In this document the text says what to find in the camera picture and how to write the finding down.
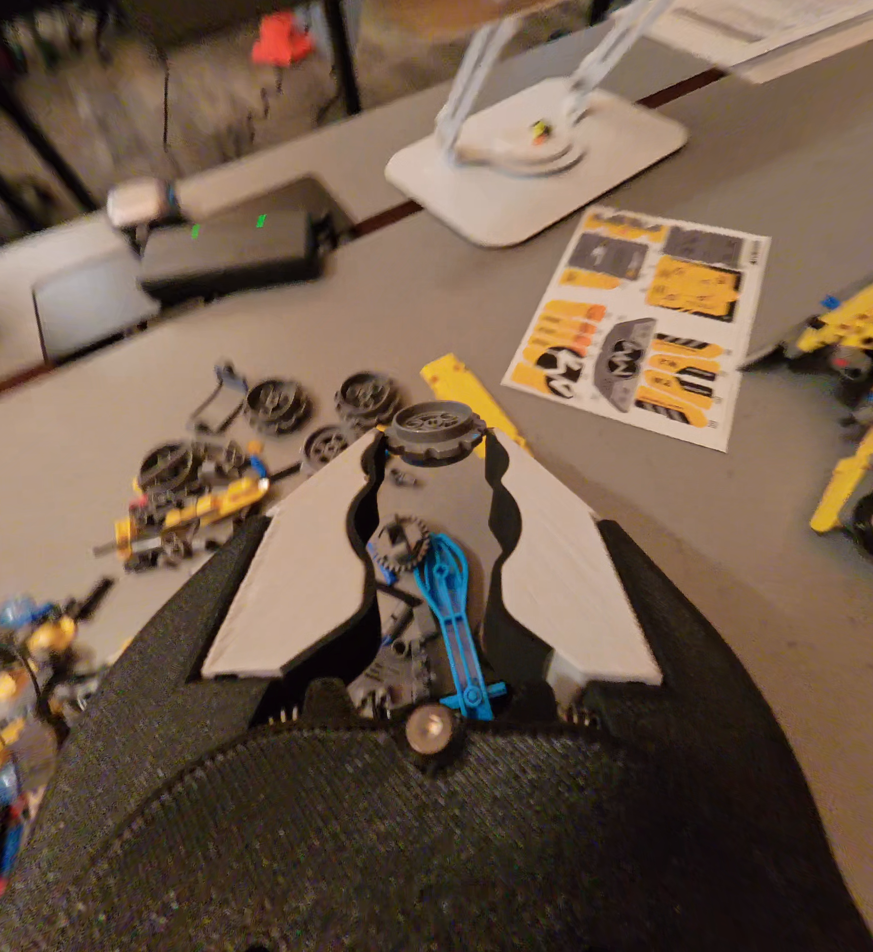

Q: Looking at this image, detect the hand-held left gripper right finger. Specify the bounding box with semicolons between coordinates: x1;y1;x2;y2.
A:
481;430;664;708

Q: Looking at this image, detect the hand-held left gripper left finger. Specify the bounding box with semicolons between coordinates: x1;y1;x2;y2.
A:
200;430;391;684

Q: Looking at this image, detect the grey toothed toy wheel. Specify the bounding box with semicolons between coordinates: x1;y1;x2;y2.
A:
384;400;488;468

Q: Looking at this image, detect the yellow toy brick vehicle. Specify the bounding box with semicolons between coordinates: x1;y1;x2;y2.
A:
738;260;873;566

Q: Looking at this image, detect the small black toy gear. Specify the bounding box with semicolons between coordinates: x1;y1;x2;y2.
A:
373;515;432;575

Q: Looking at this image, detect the grey toy brick piece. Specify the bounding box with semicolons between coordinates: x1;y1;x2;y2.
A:
347;636;437;718

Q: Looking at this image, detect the blue toy lever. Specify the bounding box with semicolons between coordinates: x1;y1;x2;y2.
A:
413;532;512;722

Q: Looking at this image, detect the pile of black toy wheels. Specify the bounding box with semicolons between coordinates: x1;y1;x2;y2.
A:
93;360;408;575

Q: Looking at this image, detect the yellow toy brick panel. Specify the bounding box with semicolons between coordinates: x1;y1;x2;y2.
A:
419;353;533;456

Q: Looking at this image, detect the heap of colourful toy parts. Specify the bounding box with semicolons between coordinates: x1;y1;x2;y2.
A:
0;576;121;923

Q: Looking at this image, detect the yellow and grey sticker sheet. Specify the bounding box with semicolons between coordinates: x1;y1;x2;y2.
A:
501;207;772;453

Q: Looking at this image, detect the black power adapter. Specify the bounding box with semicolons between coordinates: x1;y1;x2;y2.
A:
137;208;333;302

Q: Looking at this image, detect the white book stand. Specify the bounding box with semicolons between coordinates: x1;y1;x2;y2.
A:
384;0;689;248

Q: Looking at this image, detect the red bag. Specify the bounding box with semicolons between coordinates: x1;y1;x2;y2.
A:
250;13;316;66

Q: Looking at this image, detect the laminated paper sheet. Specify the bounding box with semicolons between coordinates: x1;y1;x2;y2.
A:
645;0;873;84

